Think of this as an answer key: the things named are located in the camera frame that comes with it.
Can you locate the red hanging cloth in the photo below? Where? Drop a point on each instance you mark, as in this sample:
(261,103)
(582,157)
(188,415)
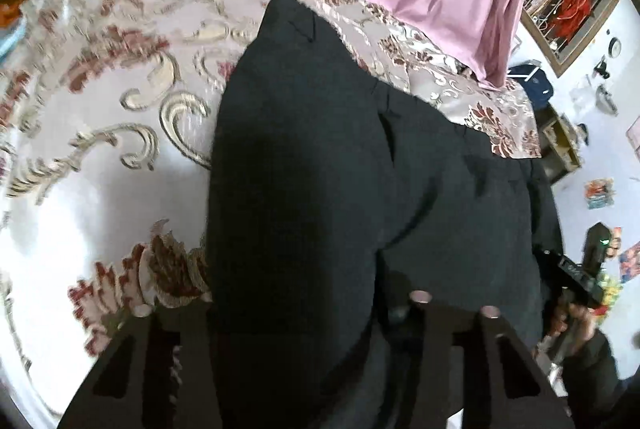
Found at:
(570,11)

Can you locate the person's right forearm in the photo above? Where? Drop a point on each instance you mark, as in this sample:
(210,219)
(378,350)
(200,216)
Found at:
(595,379)

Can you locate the colourful wall poster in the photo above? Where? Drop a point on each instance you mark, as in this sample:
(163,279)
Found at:
(631,261)
(598,194)

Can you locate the wooden shelf unit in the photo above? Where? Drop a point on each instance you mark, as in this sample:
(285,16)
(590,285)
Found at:
(560,144)

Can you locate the person's right hand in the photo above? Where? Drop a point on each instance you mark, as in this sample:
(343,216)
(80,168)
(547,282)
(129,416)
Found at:
(572,329)

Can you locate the dark blue bag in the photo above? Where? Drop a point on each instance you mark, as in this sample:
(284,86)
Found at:
(530,84)

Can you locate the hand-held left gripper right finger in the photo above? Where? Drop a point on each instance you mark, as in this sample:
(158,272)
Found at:
(425,334)

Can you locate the black padded jacket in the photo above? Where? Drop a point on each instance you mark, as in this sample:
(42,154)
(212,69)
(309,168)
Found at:
(325,159)

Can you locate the floral patterned bedspread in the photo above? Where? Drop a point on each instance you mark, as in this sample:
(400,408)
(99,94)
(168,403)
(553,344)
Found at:
(100,84)

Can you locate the round wall clock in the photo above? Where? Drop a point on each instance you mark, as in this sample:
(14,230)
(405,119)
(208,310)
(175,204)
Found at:
(615,45)

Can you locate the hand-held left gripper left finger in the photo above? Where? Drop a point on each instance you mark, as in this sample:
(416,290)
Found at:
(195,334)

